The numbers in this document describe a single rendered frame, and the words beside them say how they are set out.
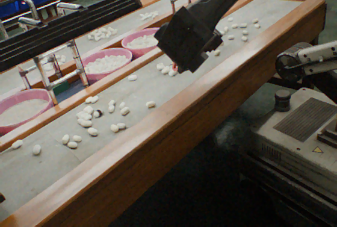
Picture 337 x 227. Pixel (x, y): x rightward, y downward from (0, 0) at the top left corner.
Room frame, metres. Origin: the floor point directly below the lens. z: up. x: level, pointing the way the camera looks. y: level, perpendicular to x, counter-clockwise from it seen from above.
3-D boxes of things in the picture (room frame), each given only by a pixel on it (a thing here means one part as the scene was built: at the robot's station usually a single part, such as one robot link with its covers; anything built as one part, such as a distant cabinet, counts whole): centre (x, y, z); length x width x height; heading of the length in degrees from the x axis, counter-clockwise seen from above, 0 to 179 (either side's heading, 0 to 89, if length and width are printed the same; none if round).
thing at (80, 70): (1.09, 0.33, 0.90); 0.20 x 0.19 x 0.45; 130
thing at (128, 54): (1.42, 0.26, 0.72); 0.27 x 0.27 x 0.10
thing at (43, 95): (1.13, 0.59, 0.72); 0.27 x 0.27 x 0.10
